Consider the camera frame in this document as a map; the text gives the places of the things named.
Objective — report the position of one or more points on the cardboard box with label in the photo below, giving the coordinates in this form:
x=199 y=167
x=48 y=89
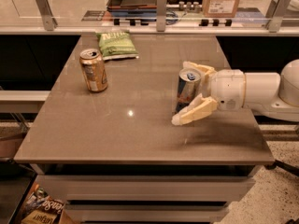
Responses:
x=220 y=8

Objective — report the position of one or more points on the middle metal bracket post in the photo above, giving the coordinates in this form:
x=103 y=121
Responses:
x=161 y=15

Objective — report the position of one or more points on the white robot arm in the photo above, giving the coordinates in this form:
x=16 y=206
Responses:
x=274 y=95

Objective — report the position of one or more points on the blue silver redbull can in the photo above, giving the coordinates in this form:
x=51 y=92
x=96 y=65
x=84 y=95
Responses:
x=188 y=83

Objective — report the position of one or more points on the green chip bag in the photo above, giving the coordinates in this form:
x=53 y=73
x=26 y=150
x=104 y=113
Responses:
x=116 y=45

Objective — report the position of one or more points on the upper white drawer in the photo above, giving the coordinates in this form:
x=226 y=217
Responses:
x=145 y=188

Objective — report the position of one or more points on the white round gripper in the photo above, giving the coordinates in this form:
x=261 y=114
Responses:
x=228 y=89

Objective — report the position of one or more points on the right metal bracket post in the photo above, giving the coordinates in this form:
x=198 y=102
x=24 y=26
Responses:
x=275 y=14

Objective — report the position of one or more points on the left metal bracket post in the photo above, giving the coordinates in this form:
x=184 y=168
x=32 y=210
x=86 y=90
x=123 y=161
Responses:
x=48 y=19

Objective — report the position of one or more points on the gold soda can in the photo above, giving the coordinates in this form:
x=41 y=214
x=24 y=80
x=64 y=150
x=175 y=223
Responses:
x=93 y=70

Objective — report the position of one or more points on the metal bracket post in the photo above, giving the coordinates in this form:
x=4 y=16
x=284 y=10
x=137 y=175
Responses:
x=48 y=19
x=275 y=14
x=161 y=15

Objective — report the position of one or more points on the magazine stack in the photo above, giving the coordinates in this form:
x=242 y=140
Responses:
x=39 y=208

